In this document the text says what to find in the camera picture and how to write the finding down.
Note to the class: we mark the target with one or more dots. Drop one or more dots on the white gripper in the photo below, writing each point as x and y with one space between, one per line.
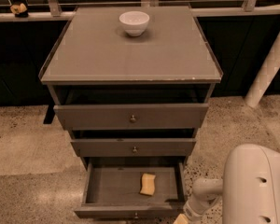
189 211

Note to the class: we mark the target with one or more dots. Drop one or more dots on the white ceramic bowl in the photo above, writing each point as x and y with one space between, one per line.
134 23

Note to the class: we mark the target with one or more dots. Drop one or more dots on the yellow sponge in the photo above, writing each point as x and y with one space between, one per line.
147 184

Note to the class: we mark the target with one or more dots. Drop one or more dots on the small yellow black object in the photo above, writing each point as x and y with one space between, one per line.
19 9

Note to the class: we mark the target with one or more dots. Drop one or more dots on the white diagonal pole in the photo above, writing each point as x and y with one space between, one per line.
265 76

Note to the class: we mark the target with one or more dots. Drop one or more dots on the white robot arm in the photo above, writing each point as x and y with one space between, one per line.
249 189

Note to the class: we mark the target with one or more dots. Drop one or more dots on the grey bottom drawer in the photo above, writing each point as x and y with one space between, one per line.
113 188

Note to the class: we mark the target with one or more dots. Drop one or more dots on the grey middle drawer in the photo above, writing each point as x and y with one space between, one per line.
125 143

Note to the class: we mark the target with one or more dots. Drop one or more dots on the grey drawer cabinet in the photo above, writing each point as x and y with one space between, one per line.
95 53

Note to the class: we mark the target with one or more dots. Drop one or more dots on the grey top drawer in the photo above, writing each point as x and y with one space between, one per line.
131 109

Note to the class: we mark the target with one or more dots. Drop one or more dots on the grey drawer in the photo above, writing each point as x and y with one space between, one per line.
113 188
125 143
131 109

